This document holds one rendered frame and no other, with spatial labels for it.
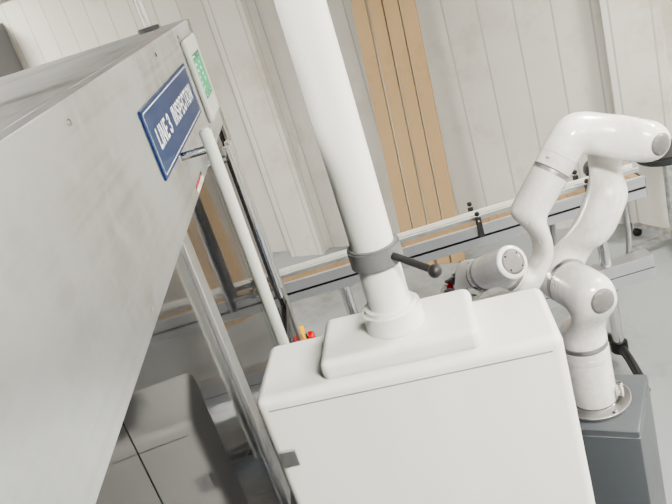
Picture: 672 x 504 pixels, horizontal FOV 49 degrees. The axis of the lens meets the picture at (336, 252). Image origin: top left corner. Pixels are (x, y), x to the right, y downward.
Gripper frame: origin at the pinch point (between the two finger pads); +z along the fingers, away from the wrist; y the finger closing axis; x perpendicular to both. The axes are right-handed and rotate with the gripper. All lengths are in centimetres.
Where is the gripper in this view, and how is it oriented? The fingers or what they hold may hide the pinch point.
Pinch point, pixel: (452, 286)
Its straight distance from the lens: 204.7
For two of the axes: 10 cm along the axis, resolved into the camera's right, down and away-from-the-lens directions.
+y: 1.0, -9.6, 2.7
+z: -3.1, 2.3, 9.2
